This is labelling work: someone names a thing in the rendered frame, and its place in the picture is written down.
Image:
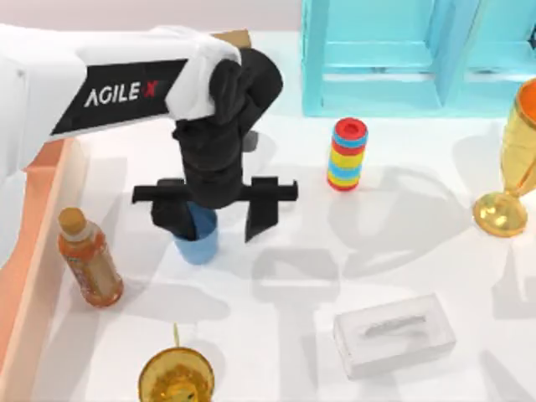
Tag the blue cup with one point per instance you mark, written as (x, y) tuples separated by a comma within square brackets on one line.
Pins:
[(199, 249)]

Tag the pale grey rounded box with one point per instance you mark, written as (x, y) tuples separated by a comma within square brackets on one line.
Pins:
[(252, 141)]

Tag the orange bottle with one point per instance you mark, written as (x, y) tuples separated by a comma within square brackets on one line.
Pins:
[(92, 268)]

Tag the stack of coloured rings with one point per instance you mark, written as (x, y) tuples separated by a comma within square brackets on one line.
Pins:
[(347, 159)]

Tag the salmon shallow box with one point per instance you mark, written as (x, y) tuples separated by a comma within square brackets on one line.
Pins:
[(39, 201)]

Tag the brown cardboard box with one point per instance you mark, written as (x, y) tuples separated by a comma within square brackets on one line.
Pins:
[(238, 38)]

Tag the golden trophy cup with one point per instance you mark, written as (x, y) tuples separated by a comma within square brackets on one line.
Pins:
[(176, 377)]

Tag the white tissue box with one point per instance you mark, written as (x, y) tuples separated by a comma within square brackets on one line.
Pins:
[(393, 339)]

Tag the light blue rack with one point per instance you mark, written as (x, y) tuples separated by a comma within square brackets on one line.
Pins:
[(377, 54)]

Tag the tall golden trophy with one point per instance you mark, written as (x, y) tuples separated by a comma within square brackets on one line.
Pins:
[(521, 138)]

